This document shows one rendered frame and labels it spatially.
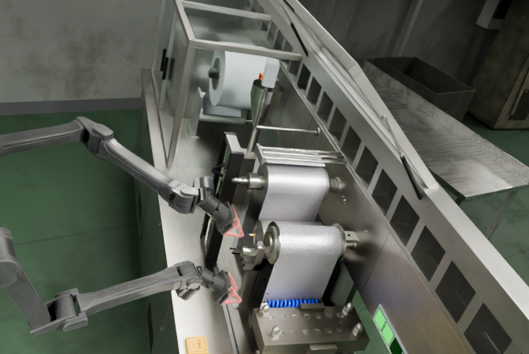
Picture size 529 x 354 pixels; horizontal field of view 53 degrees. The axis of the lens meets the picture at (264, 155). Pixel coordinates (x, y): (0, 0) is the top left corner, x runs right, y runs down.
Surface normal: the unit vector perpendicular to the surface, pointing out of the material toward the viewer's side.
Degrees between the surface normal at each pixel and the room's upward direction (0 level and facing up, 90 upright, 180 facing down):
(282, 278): 90
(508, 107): 90
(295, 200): 92
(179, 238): 0
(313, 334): 0
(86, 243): 0
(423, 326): 90
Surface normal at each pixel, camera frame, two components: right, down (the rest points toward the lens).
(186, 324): 0.23, -0.84
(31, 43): 0.51, 0.54
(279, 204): 0.24, 0.57
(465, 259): -0.94, -0.07
